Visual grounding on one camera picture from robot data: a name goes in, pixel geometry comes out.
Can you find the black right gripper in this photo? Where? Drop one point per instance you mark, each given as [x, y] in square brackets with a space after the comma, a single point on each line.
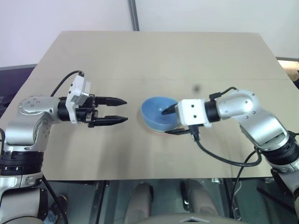
[188, 129]

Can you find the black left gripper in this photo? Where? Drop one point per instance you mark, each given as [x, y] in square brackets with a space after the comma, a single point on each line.
[90, 114]

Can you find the blue bowl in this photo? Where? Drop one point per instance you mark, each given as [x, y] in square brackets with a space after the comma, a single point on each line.
[155, 114]

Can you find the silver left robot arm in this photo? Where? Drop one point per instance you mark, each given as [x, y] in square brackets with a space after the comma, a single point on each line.
[28, 130]

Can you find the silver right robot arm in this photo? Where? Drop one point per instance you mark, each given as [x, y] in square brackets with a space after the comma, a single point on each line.
[259, 121]

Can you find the grey metal pole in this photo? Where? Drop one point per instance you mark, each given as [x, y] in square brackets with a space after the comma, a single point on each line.
[134, 15]

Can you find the grey robot chest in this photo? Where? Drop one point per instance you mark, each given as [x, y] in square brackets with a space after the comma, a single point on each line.
[187, 220]

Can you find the dark blue furniture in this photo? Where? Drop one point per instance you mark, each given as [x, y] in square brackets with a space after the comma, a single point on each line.
[14, 81]

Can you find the black sneaker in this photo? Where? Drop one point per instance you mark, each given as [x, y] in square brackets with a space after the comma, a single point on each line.
[61, 205]

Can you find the peach coloured object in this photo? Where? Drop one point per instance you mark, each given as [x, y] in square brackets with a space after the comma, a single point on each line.
[290, 68]

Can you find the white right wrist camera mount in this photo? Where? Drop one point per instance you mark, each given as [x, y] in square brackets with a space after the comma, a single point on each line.
[192, 113]

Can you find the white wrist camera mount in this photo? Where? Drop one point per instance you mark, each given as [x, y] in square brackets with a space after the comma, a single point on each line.
[78, 89]
[192, 113]

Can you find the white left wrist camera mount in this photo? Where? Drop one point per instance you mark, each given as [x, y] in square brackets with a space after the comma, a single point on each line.
[78, 89]

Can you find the black table frame leg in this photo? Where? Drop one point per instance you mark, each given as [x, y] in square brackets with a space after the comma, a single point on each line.
[99, 200]

